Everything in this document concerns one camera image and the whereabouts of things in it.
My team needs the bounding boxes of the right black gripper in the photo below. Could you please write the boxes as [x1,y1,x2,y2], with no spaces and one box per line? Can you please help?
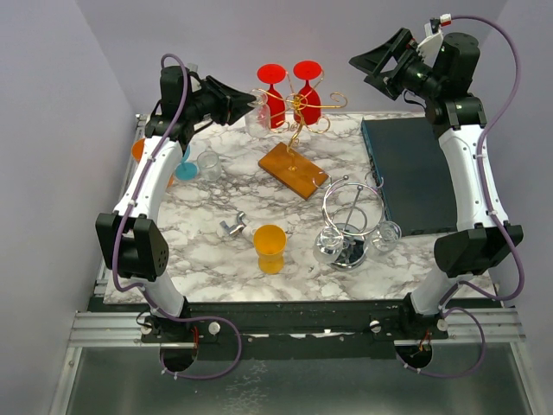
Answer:
[351,28,444,101]

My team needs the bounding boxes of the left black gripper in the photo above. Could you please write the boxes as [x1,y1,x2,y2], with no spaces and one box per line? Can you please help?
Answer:
[185,76,255,125]

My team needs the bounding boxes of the clear wine glass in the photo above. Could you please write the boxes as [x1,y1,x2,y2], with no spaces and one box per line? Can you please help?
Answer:
[197,151,222,181]
[245,93,270,138]

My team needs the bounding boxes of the orange wine glass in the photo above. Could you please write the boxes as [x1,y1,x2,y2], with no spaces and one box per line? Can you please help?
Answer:
[131,137,175,188]

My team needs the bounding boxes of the yellow wine glass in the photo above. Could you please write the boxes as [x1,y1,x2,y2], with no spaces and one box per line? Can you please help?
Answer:
[253,225,287,274]

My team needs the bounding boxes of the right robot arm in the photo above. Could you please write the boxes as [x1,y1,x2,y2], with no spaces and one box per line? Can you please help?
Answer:
[349,29,524,339]

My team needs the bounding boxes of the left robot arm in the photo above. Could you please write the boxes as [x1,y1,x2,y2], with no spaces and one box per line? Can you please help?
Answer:
[95,66,256,342]

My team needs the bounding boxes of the left red wine glass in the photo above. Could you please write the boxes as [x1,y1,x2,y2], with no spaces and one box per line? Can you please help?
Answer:
[257,63,287,130]

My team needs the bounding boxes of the red wine glass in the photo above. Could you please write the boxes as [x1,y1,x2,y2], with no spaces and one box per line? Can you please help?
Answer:
[293,61,322,125]
[257,63,287,130]

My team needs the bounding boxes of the right red wine glass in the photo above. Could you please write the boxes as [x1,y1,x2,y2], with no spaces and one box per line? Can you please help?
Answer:
[293,61,322,125]

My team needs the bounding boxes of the blue wine glass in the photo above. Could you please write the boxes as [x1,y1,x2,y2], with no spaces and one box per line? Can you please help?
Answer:
[175,147,198,181]

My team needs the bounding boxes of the white cylinder fitting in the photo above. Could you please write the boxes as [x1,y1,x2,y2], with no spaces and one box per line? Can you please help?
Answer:
[241,227,257,242]

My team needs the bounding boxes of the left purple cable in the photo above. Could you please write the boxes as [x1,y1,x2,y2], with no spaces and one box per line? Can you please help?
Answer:
[111,53,245,381]

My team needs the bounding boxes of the purple cable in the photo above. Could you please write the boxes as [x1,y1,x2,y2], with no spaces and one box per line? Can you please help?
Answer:
[405,15,526,380]
[111,53,245,381]

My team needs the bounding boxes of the gold wire wine glass rack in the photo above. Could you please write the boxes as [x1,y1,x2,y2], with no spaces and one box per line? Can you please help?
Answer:
[257,73,347,201]

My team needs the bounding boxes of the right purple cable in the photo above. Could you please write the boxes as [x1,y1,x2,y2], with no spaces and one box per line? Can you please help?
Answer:
[405,15,526,380]

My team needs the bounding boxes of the chrome wire glass rack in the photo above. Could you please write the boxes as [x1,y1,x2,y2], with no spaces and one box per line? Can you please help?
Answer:
[318,175,385,271]

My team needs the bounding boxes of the aluminium rail frame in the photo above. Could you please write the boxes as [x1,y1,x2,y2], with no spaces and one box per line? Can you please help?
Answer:
[52,123,547,414]

